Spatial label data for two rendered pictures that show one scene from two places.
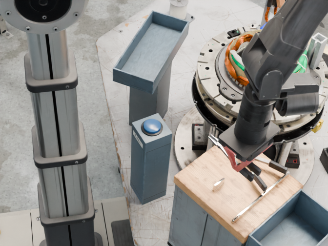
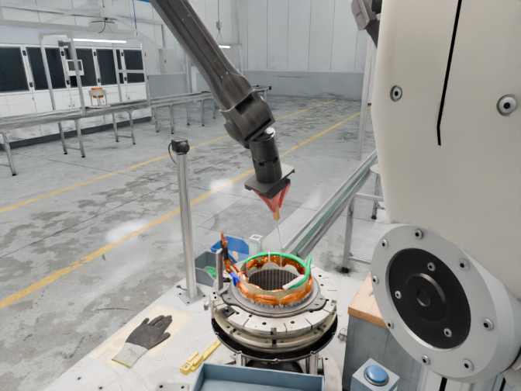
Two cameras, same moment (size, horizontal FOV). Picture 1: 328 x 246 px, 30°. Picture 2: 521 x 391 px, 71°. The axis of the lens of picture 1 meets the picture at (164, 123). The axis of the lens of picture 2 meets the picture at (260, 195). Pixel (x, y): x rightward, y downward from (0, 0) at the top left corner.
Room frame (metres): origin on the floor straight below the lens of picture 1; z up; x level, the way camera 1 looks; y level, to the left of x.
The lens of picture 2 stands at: (1.25, 0.54, 1.65)
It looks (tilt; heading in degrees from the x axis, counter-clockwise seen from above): 21 degrees down; 260
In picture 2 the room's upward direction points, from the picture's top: straight up
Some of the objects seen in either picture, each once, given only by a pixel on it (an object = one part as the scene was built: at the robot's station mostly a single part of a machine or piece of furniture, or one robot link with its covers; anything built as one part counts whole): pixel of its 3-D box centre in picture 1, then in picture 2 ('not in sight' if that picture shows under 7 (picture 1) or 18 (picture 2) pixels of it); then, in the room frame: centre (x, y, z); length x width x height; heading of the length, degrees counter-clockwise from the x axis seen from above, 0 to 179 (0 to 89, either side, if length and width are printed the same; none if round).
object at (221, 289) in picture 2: (265, 14); (220, 273); (1.21, -0.23, 1.15); 0.03 x 0.02 x 0.12; 39
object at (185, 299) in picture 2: not in sight; (191, 295); (1.30, -0.67, 0.78); 0.09 x 0.09 x 0.01; 27
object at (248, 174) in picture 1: (245, 172); not in sight; (0.70, -0.16, 1.18); 0.04 x 0.01 x 0.02; 47
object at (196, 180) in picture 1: (238, 183); (395, 302); (0.76, -0.17, 1.05); 0.20 x 0.19 x 0.02; 48
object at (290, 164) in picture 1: (289, 153); not in sight; (1.05, -0.35, 0.81); 0.08 x 0.05 x 0.02; 179
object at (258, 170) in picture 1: (252, 166); not in sight; (0.71, -0.17, 1.18); 0.04 x 0.01 x 0.02; 47
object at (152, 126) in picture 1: (152, 125); (376, 373); (0.91, 0.03, 1.04); 0.04 x 0.04 x 0.01
